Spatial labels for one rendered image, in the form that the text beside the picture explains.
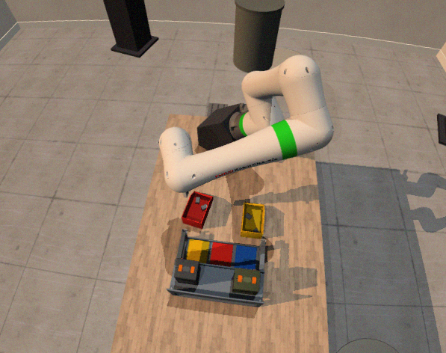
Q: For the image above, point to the red bin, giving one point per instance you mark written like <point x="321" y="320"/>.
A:
<point x="193" y="214"/>

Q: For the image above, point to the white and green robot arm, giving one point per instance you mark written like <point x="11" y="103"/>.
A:
<point x="265" y="136"/>

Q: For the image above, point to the yellow bin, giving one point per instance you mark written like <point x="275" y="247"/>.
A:
<point x="256" y="221"/>

